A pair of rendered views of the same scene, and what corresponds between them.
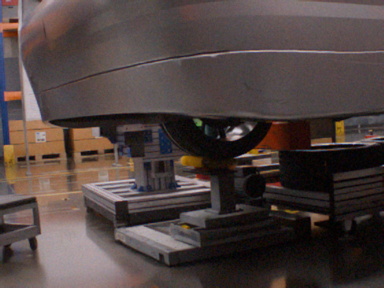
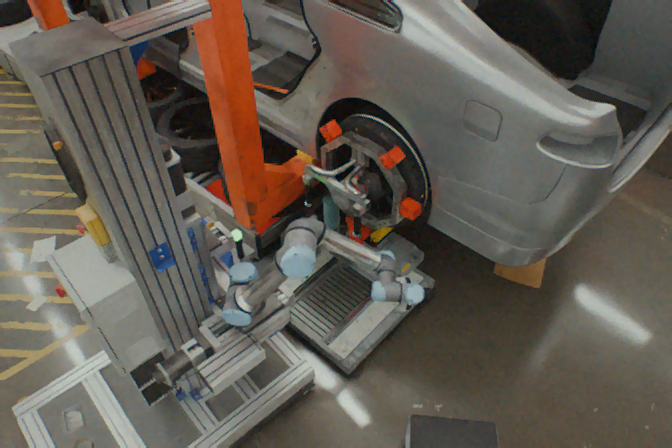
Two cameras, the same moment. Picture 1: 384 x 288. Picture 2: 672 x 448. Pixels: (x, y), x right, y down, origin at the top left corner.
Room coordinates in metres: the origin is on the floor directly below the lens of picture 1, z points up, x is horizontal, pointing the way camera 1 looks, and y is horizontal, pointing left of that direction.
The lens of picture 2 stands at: (4.28, 1.86, 2.73)
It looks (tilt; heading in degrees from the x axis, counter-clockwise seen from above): 46 degrees down; 249
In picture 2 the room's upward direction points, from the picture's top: 1 degrees counter-clockwise
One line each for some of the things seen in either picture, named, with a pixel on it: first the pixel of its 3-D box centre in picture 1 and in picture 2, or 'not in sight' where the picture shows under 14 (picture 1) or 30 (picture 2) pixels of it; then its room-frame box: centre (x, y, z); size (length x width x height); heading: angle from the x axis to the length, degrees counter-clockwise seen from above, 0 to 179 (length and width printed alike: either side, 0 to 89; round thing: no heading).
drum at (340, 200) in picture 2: not in sight; (353, 189); (3.46, -0.05, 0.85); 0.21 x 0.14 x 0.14; 27
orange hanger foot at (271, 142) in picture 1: (273, 121); (292, 167); (3.66, -0.52, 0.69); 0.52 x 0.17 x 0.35; 27
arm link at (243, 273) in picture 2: not in sight; (243, 280); (4.16, 0.44, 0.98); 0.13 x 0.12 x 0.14; 67
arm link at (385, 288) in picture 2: not in sight; (386, 288); (3.67, 0.77, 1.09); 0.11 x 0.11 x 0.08; 67
